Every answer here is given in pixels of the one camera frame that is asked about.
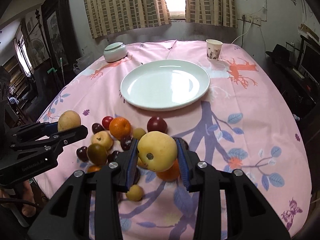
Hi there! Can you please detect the small yellow loquat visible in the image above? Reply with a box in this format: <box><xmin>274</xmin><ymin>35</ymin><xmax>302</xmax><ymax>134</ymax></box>
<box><xmin>125</xmin><ymin>185</ymin><xmax>144</xmax><ymax>202</ymax></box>

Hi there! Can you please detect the green-yellow tomato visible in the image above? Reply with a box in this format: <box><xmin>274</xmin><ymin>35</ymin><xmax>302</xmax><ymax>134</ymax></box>
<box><xmin>87</xmin><ymin>143</ymin><xmax>107</xmax><ymax>166</ymax></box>

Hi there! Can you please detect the white oval plate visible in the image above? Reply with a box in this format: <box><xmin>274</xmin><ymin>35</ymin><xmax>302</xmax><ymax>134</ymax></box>
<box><xmin>120</xmin><ymin>60</ymin><xmax>210</xmax><ymax>112</ymax></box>

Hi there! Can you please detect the small orange tangerine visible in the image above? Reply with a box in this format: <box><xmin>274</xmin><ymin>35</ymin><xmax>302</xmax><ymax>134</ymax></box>
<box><xmin>156</xmin><ymin>159</ymin><xmax>180</xmax><ymax>182</ymax></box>

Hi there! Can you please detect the pale yellow speckled apple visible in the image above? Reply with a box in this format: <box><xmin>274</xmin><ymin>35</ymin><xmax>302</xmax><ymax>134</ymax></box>
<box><xmin>91</xmin><ymin>131</ymin><xmax>113</xmax><ymax>151</ymax></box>

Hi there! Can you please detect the black hat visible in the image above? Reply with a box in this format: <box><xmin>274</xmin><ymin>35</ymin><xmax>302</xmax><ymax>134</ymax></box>
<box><xmin>266</xmin><ymin>44</ymin><xmax>290</xmax><ymax>64</ymax></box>

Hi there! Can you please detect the small yellow-green fruit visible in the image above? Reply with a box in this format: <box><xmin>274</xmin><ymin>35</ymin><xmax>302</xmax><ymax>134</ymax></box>
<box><xmin>132</xmin><ymin>128</ymin><xmax>146</xmax><ymax>140</ymax></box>

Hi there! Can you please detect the standing fan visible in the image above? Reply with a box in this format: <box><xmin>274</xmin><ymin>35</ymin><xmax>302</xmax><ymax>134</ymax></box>
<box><xmin>31</xmin><ymin>38</ymin><xmax>46</xmax><ymax>64</ymax></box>

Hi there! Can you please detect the small yellow apple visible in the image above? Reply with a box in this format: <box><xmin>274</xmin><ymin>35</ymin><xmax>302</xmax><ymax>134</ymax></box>
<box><xmin>137</xmin><ymin>131</ymin><xmax>177</xmax><ymax>172</ymax></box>

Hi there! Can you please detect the computer monitor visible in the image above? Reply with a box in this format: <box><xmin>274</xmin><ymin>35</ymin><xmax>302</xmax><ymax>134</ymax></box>
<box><xmin>300</xmin><ymin>43</ymin><xmax>320</xmax><ymax>83</ymax></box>

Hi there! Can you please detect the wall power socket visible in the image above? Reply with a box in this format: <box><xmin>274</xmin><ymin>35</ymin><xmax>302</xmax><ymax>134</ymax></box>
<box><xmin>238</xmin><ymin>14</ymin><xmax>261</xmax><ymax>26</ymax></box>

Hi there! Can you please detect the right checkered curtain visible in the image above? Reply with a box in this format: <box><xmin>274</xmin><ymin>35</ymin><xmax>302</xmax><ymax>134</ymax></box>
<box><xmin>185</xmin><ymin>0</ymin><xmax>238</xmax><ymax>28</ymax></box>

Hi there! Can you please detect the red cherry tomato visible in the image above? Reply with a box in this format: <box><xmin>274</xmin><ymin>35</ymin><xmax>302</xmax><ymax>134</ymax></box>
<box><xmin>101</xmin><ymin>116</ymin><xmax>113</xmax><ymax>130</ymax></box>

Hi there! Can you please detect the striped tan round fruit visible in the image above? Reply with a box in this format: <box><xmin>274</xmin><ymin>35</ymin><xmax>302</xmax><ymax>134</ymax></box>
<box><xmin>57</xmin><ymin>110</ymin><xmax>81</xmax><ymax>132</ymax></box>

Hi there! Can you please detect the pink floral tablecloth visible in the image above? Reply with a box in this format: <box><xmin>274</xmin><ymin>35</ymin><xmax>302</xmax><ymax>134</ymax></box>
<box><xmin>35</xmin><ymin>40</ymin><xmax>311</xmax><ymax>239</ymax></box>

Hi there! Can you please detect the patterned paper cup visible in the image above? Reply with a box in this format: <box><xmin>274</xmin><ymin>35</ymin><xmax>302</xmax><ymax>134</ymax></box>
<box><xmin>206</xmin><ymin>39</ymin><xmax>223</xmax><ymax>60</ymax></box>

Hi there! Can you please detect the left human hand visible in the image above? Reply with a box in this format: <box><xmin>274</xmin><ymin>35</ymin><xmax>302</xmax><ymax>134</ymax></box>
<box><xmin>1</xmin><ymin>180</ymin><xmax>36</xmax><ymax>217</ymax></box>

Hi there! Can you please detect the dark purple cherry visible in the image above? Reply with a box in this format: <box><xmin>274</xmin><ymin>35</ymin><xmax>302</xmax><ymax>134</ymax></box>
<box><xmin>120</xmin><ymin>135</ymin><xmax>132</xmax><ymax>151</ymax></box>

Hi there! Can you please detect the left checkered curtain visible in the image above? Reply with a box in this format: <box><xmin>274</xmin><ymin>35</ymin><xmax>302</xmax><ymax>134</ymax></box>
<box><xmin>84</xmin><ymin>0</ymin><xmax>171</xmax><ymax>38</ymax></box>

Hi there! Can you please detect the checkered curtain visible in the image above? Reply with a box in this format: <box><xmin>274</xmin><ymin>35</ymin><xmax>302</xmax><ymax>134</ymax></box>
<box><xmin>185</xmin><ymin>0</ymin><xmax>238</xmax><ymax>28</ymax></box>
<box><xmin>84</xmin><ymin>0</ymin><xmax>171</xmax><ymax>38</ymax></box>

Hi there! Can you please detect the dark purple plum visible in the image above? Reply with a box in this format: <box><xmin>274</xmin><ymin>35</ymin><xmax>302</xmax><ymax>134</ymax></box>
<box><xmin>92</xmin><ymin>123</ymin><xmax>105</xmax><ymax>134</ymax></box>

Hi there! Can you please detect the dark framed picture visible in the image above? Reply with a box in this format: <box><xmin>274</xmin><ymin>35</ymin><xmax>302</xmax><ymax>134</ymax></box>
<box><xmin>41</xmin><ymin>0</ymin><xmax>80</xmax><ymax>67</ymax></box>

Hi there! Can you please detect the dark cherry with stem scar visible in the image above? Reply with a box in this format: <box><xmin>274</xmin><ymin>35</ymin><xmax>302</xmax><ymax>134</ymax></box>
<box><xmin>76</xmin><ymin>146</ymin><xmax>88</xmax><ymax>163</ymax></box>

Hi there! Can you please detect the orange yellow tomato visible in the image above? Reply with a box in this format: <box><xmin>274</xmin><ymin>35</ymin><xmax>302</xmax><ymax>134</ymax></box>
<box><xmin>87</xmin><ymin>165</ymin><xmax>102</xmax><ymax>173</ymax></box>

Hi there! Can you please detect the yellow potato-like fruit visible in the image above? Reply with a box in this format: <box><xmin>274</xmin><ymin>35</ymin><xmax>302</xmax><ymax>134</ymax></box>
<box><xmin>137</xmin><ymin>157</ymin><xmax>148</xmax><ymax>169</ymax></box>

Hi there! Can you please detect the white power cable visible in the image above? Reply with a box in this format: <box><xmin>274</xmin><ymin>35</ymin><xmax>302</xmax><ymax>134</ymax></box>
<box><xmin>231</xmin><ymin>19</ymin><xmax>254</xmax><ymax>45</ymax></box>

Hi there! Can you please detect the white lidded ceramic jar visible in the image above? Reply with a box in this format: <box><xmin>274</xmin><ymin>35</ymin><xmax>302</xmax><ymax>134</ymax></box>
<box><xmin>103</xmin><ymin>42</ymin><xmax>127</xmax><ymax>63</ymax></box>

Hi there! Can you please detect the dark red plum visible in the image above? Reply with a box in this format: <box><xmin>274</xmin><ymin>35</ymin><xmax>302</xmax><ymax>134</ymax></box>
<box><xmin>147</xmin><ymin>116</ymin><xmax>168</xmax><ymax>133</ymax></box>

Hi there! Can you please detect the large orange tangerine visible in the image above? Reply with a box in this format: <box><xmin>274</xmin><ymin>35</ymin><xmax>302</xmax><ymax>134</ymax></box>
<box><xmin>109</xmin><ymin>117</ymin><xmax>131</xmax><ymax>140</ymax></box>

